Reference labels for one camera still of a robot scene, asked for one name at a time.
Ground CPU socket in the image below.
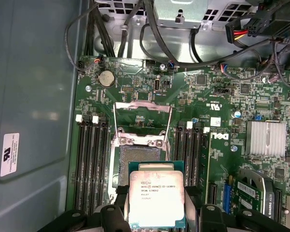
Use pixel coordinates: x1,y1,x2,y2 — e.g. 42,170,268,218
111,131,172,194

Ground black graphics card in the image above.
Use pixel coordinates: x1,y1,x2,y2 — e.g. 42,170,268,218
232,168,290,232

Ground silver coin battery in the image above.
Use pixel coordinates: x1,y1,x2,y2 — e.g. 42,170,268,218
98,70,116,88

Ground silver chipset heatsink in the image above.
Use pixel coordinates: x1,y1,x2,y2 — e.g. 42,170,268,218
245,120,287,157

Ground power connector red yellow wires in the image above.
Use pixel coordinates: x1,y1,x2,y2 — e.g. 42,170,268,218
225,16,261,44

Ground internal USB port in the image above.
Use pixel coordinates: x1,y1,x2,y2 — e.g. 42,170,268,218
153,77,161,94

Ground green motherboard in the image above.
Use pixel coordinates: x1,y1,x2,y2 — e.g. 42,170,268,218
65,55,290,232

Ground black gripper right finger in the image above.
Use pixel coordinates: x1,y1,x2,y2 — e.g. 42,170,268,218
185,186,290,232

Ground black expansion slot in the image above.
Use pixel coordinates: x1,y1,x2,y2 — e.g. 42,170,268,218
208,181,218,205

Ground blue expansion slot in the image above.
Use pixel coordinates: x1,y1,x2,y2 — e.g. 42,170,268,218
222,182,233,215

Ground white label sticker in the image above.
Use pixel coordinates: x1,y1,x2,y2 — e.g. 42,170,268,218
0,132,20,177

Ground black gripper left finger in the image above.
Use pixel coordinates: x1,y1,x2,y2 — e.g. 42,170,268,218
37,185,131,232

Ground CPU with silver top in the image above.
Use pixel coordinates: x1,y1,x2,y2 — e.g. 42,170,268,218
128,160,186,230

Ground metal socket cover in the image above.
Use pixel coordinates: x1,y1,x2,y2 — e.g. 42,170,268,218
112,101,174,145

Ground black PC case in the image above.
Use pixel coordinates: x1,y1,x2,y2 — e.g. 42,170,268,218
0,0,290,232

